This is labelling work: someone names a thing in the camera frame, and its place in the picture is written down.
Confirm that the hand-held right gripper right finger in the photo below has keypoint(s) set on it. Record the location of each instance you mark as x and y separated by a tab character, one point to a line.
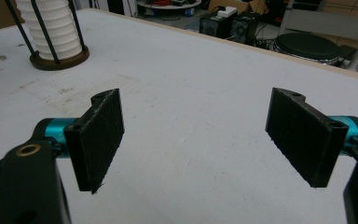
301	137

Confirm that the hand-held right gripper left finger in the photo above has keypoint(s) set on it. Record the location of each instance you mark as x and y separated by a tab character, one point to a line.
96	140

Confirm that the stack of white paper cups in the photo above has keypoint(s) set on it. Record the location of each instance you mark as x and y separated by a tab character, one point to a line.
59	31

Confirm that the black round stool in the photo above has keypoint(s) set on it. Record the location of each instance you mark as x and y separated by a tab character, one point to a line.
307	46

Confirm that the white table mat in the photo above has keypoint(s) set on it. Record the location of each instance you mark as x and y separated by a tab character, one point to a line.
183	109

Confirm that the black computer tower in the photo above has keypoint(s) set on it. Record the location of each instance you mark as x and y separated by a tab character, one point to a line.
244	29
214	28

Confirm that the white power adapter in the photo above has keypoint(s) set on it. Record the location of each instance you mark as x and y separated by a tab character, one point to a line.
227	11

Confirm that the brown cardboard box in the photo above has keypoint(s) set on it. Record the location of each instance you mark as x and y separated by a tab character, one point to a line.
230	4

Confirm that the white round table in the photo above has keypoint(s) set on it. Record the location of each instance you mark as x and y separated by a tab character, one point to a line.
167	5

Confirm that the blue tape roll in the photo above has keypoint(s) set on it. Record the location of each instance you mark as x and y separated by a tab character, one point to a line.
189	11

